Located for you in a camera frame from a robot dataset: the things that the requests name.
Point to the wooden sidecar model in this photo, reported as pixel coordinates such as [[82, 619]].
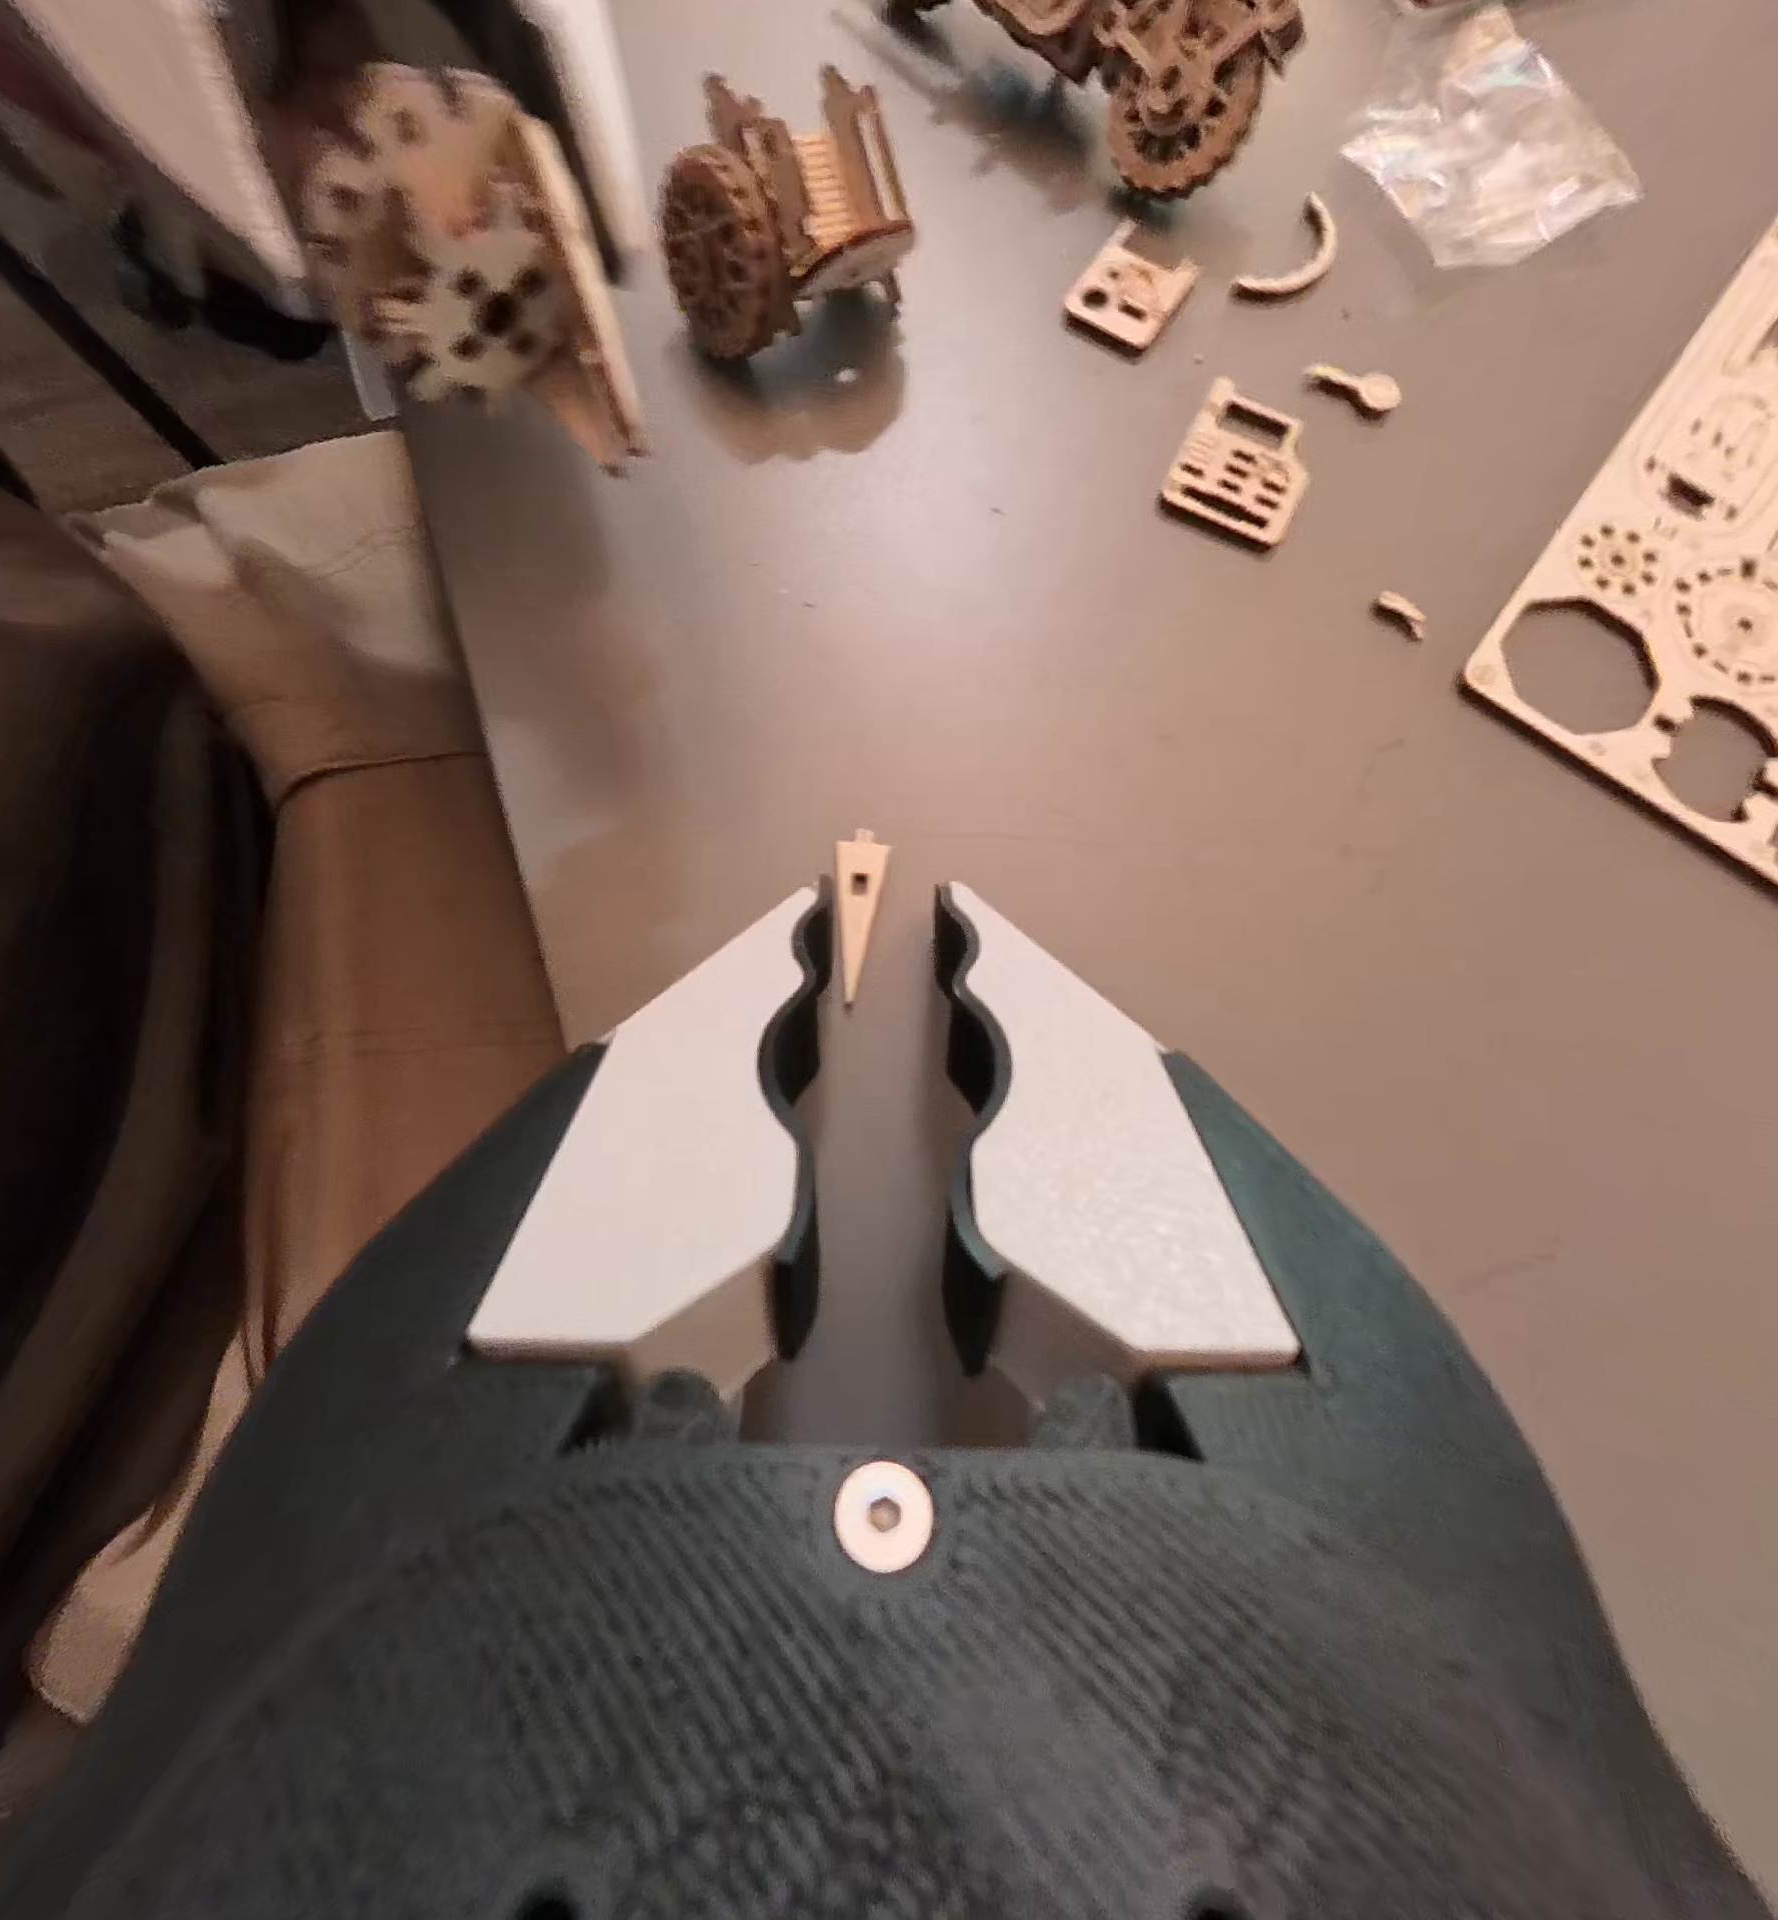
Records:
[[738, 240]]

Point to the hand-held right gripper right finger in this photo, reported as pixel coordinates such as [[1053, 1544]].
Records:
[[1114, 1200]]

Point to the grey desk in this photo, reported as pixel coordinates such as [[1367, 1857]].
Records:
[[1129, 901]]

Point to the small wooden wedge piece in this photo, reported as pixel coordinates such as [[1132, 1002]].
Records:
[[858, 915]]

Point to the small clear plastic bag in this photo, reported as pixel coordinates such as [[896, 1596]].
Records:
[[1488, 135]]

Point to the tiny wooden chip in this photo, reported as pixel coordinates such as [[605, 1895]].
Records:
[[1399, 613]]

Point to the small wooden frame with holes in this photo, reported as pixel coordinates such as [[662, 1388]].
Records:
[[1099, 308]]

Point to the wooden motorcycle model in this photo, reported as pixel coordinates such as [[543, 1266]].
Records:
[[1159, 105]]

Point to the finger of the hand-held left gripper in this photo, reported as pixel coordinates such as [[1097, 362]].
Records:
[[154, 90], [574, 75]]

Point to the toothed wooden arc piece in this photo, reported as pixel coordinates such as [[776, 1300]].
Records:
[[1317, 254]]

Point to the cone-shaped wooden wheel assembly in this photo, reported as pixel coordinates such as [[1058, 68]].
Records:
[[455, 270]]

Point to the round-headed wooden pin piece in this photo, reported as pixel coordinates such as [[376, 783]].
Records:
[[1377, 392]]

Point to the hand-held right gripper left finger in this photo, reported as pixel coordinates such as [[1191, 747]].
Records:
[[649, 1200]]

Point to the slotted small wooden frame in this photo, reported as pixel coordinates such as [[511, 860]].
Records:
[[1257, 524]]

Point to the person's beige pants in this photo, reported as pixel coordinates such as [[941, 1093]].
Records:
[[349, 901]]

